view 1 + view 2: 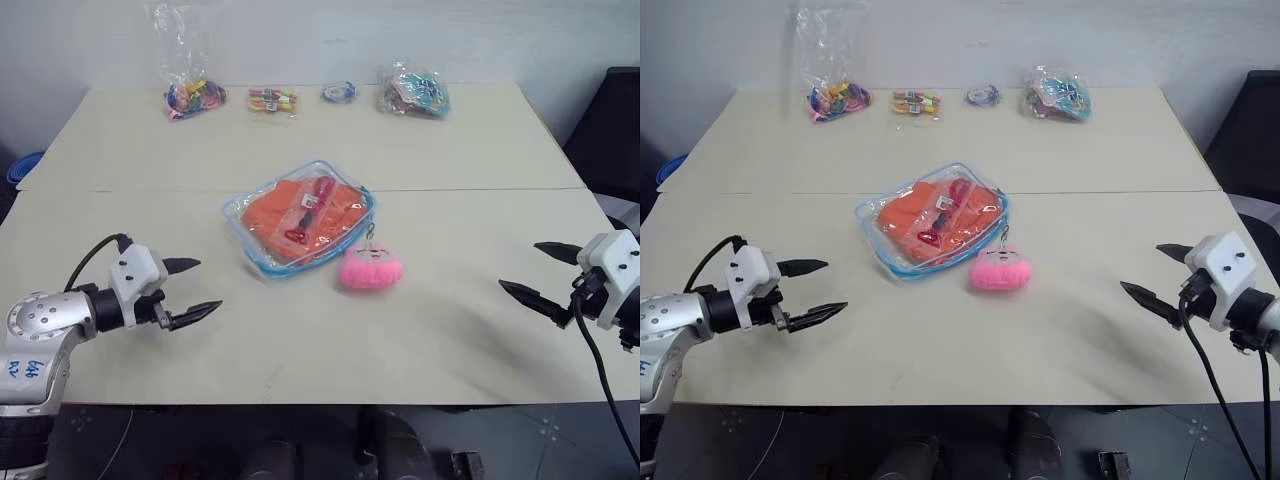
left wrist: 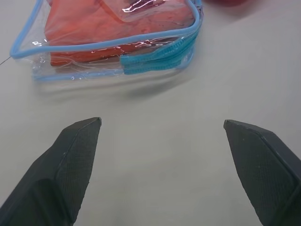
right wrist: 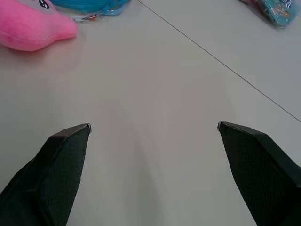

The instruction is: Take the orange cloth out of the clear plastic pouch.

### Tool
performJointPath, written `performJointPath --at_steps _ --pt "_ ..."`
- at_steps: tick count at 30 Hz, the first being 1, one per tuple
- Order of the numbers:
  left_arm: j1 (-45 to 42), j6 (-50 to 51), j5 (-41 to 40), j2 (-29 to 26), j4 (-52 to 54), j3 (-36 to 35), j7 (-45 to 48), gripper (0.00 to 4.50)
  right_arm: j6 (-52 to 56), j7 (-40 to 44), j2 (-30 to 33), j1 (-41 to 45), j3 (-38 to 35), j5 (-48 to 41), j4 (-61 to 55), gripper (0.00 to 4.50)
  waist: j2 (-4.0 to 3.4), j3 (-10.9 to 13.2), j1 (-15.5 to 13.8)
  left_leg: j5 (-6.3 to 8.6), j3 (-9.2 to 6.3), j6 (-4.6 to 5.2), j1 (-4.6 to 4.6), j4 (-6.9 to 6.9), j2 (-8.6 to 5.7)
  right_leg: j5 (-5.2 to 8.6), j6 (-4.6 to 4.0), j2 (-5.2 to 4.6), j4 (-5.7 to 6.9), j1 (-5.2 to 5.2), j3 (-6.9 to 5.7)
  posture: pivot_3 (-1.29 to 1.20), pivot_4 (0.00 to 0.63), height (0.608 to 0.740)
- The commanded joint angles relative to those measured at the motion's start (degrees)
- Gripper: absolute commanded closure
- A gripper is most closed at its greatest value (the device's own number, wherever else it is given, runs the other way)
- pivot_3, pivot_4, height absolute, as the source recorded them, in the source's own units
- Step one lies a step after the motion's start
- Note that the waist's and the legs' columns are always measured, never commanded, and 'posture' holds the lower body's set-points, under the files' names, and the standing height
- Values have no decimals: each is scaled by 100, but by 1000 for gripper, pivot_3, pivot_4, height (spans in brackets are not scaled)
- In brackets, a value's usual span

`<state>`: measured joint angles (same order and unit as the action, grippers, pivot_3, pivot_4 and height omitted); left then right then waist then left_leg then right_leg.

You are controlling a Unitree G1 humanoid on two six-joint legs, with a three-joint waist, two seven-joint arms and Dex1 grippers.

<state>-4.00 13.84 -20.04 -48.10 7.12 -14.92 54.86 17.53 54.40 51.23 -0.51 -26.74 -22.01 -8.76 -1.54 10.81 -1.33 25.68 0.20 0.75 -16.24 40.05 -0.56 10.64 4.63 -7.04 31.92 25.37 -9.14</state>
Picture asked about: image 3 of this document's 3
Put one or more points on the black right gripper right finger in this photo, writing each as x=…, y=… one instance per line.
x=258, y=174

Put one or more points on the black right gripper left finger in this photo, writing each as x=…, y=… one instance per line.
x=56, y=174

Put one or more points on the pink plush toy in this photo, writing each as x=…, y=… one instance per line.
x=33, y=26

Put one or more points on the blue pouch with zipper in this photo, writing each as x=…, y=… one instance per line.
x=94, y=5

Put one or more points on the teal printed plastic pouch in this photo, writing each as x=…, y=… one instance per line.
x=277, y=11

